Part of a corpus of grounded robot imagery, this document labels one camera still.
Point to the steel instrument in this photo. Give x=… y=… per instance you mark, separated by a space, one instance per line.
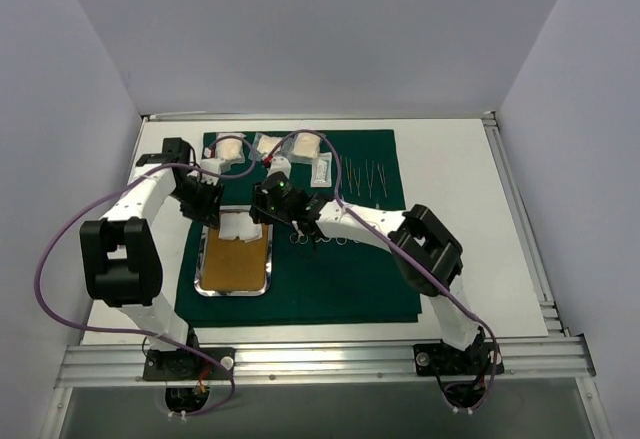
x=382 y=178

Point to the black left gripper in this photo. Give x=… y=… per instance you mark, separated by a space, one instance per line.
x=206 y=204

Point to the aluminium right side rail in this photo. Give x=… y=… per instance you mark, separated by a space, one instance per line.
x=523 y=227

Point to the white gauze pad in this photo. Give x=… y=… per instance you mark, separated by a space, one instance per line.
x=229 y=147
x=262 y=146
x=305 y=148

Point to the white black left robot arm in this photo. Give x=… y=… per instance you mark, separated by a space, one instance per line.
x=122 y=265

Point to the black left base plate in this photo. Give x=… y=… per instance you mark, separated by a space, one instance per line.
x=180 y=365

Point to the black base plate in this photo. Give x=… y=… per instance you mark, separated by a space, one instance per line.
x=180 y=365
x=431 y=359

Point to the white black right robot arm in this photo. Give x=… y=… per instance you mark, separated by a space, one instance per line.
x=426 y=253

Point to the thin steel tweezers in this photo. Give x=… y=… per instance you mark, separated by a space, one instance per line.
x=370 y=176
x=348 y=174
x=356 y=173

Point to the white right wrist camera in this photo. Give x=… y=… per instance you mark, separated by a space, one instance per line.
x=277 y=164

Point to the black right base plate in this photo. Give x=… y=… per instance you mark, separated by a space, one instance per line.
x=431 y=359

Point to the white gauze square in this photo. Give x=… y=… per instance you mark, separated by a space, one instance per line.
x=229 y=226

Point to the aluminium rail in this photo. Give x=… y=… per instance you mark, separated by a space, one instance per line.
x=327 y=363
x=523 y=227

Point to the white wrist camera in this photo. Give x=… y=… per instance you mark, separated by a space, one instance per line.
x=277 y=164
x=209 y=162

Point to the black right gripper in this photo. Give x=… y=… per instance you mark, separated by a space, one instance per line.
x=261 y=204

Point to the aluminium front rail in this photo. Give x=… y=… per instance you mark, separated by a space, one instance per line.
x=327 y=363

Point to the stainless steel instrument tray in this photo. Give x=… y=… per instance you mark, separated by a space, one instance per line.
x=234 y=268

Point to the white suture packet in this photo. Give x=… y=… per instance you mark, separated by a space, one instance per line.
x=321 y=171

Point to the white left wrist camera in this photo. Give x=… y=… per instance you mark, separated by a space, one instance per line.
x=209 y=162

